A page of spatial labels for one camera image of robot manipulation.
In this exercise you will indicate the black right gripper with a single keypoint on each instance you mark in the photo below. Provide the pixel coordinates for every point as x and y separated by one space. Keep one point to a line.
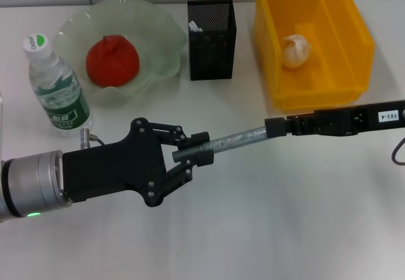
367 118

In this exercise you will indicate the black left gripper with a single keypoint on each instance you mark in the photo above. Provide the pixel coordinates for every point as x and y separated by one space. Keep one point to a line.
110 169

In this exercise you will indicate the silver grey pen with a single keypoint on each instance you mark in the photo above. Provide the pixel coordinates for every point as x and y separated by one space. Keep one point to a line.
237 140

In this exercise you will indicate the white garlic bulb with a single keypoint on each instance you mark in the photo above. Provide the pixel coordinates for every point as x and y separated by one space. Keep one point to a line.
295 53

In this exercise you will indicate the green pen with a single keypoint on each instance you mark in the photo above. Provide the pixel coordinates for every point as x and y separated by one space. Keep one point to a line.
194 26

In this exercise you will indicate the red tomato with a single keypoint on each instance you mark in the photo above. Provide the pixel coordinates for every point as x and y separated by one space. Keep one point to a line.
112 64

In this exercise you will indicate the clear green-label water bottle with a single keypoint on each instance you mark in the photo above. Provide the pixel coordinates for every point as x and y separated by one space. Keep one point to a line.
60 96

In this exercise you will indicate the black mesh pen holder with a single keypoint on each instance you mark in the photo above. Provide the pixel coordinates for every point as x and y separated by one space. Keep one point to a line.
212 55

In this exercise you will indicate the translucent green fruit plate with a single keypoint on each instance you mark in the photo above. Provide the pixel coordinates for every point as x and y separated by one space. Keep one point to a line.
158 33

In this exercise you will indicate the yellow plastic bin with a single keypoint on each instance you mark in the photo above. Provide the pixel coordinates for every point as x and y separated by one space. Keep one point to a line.
335 80

